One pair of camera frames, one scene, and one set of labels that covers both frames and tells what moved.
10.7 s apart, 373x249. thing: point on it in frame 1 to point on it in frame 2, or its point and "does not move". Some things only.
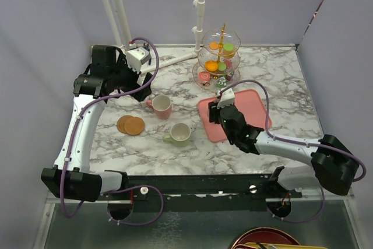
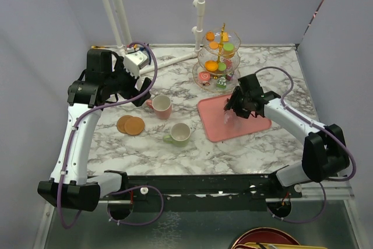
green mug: [180, 134] does not move
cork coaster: [134, 125] does not move
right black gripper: [214, 112] to [233, 103]
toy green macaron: [221, 66] does not move
